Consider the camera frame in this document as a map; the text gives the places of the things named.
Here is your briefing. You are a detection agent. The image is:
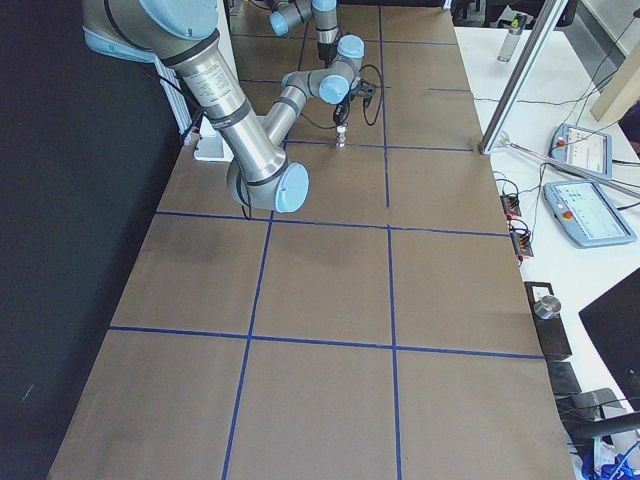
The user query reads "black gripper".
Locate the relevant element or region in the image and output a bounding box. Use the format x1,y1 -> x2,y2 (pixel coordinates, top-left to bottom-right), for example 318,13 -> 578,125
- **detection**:
333,101 -> 349,124

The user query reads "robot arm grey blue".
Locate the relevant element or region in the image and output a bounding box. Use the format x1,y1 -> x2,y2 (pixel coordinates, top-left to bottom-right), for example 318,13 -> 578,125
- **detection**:
82,1 -> 365,213
267,0 -> 340,67

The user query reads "grey reacher grabber tool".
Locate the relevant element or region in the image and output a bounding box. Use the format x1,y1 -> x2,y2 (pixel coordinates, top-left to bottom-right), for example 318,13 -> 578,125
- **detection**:
498,132 -> 640,200

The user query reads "orange black connector block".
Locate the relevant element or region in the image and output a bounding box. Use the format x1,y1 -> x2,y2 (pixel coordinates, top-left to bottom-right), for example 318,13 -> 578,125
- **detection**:
500,194 -> 522,220

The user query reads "clear water bottle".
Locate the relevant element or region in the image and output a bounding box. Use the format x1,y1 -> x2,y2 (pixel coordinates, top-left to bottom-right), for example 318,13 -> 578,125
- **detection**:
497,13 -> 527,63

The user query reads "brown paper table mat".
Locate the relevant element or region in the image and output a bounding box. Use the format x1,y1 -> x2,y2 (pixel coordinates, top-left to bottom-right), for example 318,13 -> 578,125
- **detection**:
49,6 -> 574,479

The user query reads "far teach pendant tablet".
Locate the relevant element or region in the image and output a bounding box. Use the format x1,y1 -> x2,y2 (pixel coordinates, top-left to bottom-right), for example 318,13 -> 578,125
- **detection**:
549,123 -> 613,180

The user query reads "teach pendant tablet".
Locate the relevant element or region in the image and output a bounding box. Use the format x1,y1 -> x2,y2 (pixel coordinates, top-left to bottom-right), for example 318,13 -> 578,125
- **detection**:
543,181 -> 637,248
549,123 -> 613,180

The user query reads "near teach pendant tablet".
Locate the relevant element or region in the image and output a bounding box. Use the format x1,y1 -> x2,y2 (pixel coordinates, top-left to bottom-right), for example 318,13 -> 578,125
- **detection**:
543,181 -> 637,248

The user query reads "silver metal cylinder weight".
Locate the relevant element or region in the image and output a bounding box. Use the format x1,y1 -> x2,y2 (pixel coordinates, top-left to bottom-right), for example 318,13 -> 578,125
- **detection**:
533,295 -> 561,321

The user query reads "black monitor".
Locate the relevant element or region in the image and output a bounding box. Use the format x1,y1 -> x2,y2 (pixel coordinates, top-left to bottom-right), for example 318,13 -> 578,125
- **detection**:
579,270 -> 639,411

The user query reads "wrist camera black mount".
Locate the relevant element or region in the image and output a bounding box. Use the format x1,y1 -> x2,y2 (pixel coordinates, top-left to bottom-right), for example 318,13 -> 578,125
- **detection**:
349,79 -> 378,110

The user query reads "aluminium frame post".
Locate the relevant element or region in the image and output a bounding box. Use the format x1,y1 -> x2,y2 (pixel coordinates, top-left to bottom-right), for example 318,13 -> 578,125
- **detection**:
478,0 -> 575,155

